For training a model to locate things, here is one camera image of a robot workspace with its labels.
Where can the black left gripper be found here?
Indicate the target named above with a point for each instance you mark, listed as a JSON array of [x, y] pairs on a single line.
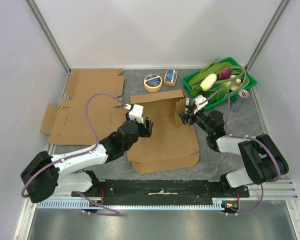
[[146, 131]]

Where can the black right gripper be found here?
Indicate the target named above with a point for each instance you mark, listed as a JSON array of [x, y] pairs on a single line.
[[190, 117]]

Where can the brown cardboard box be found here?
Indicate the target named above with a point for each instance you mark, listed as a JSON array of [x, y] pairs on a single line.
[[172, 144]]

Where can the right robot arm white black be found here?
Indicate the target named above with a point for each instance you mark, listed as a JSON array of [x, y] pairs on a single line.
[[263, 162]]

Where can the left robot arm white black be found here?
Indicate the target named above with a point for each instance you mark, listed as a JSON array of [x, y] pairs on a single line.
[[47, 175]]

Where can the green plastic tray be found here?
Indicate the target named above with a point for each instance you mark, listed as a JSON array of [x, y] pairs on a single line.
[[247, 83]]

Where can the yellow tape roll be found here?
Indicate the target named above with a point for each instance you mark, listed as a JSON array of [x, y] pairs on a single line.
[[152, 83]]

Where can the green leafy vegetable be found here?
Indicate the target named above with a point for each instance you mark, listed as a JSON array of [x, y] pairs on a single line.
[[195, 81]]

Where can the yellow sponge block blue label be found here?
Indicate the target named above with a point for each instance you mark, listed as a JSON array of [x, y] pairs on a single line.
[[170, 77]]

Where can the purple onion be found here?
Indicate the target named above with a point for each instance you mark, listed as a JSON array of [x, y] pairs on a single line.
[[225, 74]]

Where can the brown mushroom toy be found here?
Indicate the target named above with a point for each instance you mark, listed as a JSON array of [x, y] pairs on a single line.
[[236, 84]]

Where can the green long beans bundle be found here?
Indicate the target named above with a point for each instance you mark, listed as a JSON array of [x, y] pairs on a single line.
[[236, 72]]

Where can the flat cardboard sheet on left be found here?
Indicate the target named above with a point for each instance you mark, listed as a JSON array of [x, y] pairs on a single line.
[[91, 111]]

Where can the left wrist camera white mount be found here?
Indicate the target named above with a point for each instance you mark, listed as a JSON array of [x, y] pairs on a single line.
[[135, 113]]

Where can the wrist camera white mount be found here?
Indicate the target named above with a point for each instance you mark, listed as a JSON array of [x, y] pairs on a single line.
[[199, 103], [135, 113]]

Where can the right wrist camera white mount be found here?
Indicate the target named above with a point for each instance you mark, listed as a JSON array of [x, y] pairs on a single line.
[[199, 103]]

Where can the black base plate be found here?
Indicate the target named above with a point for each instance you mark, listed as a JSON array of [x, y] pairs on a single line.
[[163, 191]]

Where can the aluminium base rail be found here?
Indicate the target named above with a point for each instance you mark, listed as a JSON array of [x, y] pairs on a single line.
[[280, 188]]

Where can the grey slotted cable duct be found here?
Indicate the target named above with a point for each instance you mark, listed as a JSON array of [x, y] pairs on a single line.
[[82, 204]]

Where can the aluminium frame post right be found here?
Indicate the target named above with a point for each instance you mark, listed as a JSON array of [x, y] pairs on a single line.
[[283, 4]]

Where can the aluminium frame post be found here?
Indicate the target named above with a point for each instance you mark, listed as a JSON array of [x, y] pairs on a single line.
[[33, 7], [283, 4]]

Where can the aluminium frame post left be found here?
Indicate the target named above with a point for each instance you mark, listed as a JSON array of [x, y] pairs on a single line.
[[33, 7]]

